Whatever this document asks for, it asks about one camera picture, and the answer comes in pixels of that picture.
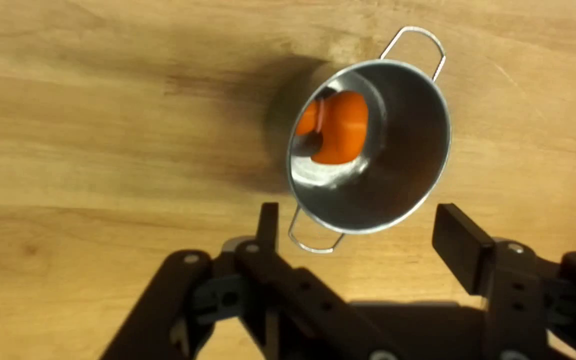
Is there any small orange carrot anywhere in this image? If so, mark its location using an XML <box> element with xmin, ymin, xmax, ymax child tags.
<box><xmin>294</xmin><ymin>90</ymin><xmax>371</xmax><ymax>167</ymax></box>

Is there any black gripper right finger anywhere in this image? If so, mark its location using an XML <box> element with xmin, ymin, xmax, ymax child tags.
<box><xmin>429</xmin><ymin>203</ymin><xmax>576</xmax><ymax>360</ymax></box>

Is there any small metal cup with handles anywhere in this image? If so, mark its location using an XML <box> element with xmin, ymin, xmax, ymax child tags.
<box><xmin>284</xmin><ymin>24</ymin><xmax>453</xmax><ymax>257</ymax></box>

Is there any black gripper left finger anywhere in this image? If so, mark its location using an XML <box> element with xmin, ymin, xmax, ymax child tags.
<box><xmin>98</xmin><ymin>203</ymin><xmax>396</xmax><ymax>360</ymax></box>

